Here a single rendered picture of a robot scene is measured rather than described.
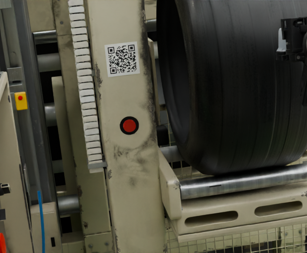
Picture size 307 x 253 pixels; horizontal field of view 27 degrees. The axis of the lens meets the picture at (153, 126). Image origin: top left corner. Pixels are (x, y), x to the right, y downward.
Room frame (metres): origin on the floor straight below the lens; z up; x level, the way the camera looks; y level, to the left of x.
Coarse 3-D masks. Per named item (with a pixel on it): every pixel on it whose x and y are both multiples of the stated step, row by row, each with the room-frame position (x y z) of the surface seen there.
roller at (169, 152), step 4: (160, 148) 1.68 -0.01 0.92; (164, 148) 1.68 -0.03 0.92; (168, 148) 1.67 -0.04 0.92; (172, 148) 1.67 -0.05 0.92; (176, 148) 1.67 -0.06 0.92; (164, 152) 1.66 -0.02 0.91; (168, 152) 1.66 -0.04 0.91; (172, 152) 1.66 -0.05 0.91; (176, 152) 1.67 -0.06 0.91; (164, 156) 1.66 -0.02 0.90; (168, 156) 1.66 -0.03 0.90; (172, 156) 1.66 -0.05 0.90; (176, 156) 1.66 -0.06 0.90; (180, 156) 1.66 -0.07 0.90; (168, 160) 1.66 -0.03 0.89; (172, 160) 1.66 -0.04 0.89; (176, 160) 1.67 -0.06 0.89; (180, 160) 1.67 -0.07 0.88
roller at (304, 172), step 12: (276, 168) 1.43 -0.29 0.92; (288, 168) 1.43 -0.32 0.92; (300, 168) 1.43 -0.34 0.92; (192, 180) 1.40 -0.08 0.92; (204, 180) 1.40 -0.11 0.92; (216, 180) 1.40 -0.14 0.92; (228, 180) 1.40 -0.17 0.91; (240, 180) 1.40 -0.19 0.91; (252, 180) 1.40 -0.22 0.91; (264, 180) 1.41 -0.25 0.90; (276, 180) 1.41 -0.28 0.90; (288, 180) 1.42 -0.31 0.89; (300, 180) 1.42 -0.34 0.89; (180, 192) 1.39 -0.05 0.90; (192, 192) 1.38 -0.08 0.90; (204, 192) 1.39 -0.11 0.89; (216, 192) 1.39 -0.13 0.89; (228, 192) 1.40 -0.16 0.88
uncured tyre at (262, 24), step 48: (192, 0) 1.35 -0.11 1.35; (240, 0) 1.32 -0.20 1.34; (288, 0) 1.33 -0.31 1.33; (192, 48) 1.32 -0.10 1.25; (240, 48) 1.28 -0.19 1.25; (192, 96) 1.33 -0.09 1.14; (240, 96) 1.27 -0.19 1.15; (288, 96) 1.29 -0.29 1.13; (192, 144) 1.38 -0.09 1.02; (240, 144) 1.31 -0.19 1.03; (288, 144) 1.34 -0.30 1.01
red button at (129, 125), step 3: (126, 120) 1.44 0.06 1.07; (129, 120) 1.44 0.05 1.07; (132, 120) 1.44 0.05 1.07; (126, 123) 1.44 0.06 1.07; (129, 123) 1.44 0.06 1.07; (132, 123) 1.44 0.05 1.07; (135, 123) 1.44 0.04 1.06; (123, 126) 1.44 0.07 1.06; (126, 126) 1.44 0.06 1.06; (129, 126) 1.44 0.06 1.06; (132, 126) 1.44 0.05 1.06; (135, 126) 1.44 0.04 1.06; (126, 129) 1.44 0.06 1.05; (129, 129) 1.44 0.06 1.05; (132, 129) 1.44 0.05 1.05
